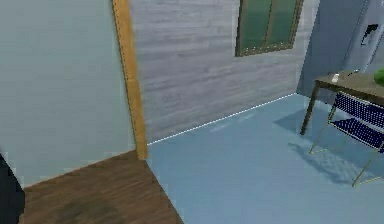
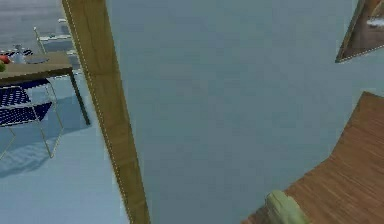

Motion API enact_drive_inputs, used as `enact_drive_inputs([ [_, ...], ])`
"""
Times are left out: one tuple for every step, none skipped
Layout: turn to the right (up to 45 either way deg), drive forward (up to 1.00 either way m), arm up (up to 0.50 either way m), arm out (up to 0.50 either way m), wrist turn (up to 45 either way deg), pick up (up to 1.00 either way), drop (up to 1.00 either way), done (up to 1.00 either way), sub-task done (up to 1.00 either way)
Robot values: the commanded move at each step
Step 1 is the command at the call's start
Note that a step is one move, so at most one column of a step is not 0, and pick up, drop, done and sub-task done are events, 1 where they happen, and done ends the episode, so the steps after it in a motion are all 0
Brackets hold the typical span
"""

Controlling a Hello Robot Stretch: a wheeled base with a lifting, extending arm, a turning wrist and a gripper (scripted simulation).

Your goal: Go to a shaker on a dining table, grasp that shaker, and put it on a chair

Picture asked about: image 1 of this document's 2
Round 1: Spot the brown dining table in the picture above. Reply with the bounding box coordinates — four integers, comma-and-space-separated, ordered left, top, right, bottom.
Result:
299, 69, 384, 136

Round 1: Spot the blue mesh chair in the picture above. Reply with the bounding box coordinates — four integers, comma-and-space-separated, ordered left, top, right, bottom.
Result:
308, 91, 384, 188

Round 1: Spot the grey room door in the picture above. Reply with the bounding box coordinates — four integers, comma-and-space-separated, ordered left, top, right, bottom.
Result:
342, 0, 384, 75

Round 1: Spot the green round object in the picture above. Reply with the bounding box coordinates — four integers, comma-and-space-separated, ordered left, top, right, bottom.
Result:
373, 67, 384, 86

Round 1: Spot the black rounded object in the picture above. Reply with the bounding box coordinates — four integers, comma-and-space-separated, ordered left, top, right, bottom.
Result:
0, 152, 26, 224

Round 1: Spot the wooden door frame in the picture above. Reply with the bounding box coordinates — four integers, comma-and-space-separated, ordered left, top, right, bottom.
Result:
111, 0, 149, 161

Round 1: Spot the green window with brown frame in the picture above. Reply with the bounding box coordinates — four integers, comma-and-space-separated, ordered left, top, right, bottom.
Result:
234, 0, 305, 58

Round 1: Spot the black door handle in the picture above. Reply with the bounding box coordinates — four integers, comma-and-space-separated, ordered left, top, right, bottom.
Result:
360, 23, 379, 46

